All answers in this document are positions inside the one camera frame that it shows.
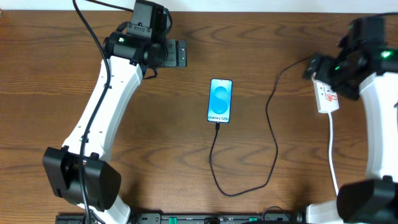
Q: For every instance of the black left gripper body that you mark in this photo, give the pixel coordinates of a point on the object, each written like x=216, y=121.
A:
x=181, y=53

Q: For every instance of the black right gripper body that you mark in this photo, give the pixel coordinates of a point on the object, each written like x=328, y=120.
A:
x=315, y=66

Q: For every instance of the white power strip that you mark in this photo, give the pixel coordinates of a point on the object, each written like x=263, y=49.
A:
x=326, y=98

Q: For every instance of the blue smartphone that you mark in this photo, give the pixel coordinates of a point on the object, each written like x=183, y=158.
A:
x=219, y=104

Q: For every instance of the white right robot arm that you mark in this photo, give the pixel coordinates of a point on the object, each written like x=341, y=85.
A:
x=369, y=74

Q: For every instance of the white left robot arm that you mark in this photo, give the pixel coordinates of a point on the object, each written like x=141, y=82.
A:
x=79, y=172

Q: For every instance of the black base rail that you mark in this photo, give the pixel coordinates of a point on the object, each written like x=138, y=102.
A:
x=156, y=218

